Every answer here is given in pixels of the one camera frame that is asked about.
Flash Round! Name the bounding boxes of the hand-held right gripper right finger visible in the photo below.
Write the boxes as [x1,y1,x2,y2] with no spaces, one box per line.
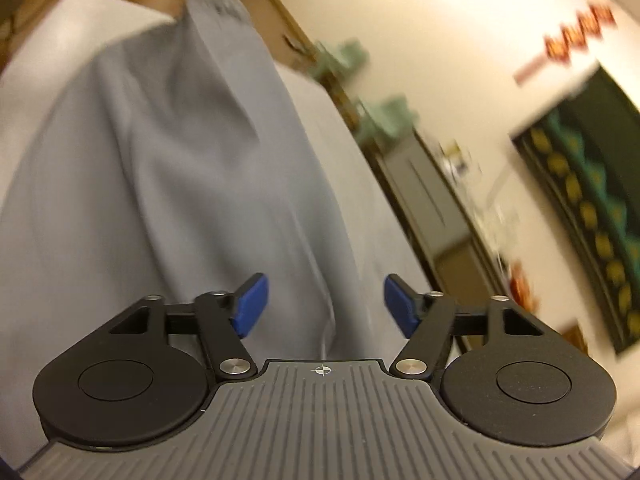
[382,273,546,378]

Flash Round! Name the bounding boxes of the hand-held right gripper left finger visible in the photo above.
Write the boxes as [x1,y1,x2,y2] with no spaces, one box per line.
[109,272,270,378]

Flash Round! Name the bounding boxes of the gray pants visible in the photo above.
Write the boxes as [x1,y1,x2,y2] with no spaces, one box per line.
[0,0,351,466]

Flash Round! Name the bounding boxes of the gray low cabinet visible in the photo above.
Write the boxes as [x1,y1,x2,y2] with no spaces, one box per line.
[372,130,507,352]

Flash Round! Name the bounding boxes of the red fruit plate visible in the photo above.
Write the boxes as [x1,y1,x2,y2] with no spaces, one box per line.
[507,260,542,312]

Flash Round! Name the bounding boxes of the green plastic chair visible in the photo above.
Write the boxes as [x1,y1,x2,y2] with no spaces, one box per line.
[310,40,369,82]
[352,94,422,142]

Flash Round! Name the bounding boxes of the wooden chess board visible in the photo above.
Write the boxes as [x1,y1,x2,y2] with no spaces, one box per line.
[562,322,590,354]

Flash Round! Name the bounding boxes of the wall television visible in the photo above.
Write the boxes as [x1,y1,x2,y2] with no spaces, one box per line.
[510,62,640,356]

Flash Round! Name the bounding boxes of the red string knot ornament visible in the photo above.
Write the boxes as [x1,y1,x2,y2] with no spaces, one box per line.
[514,4,617,86]

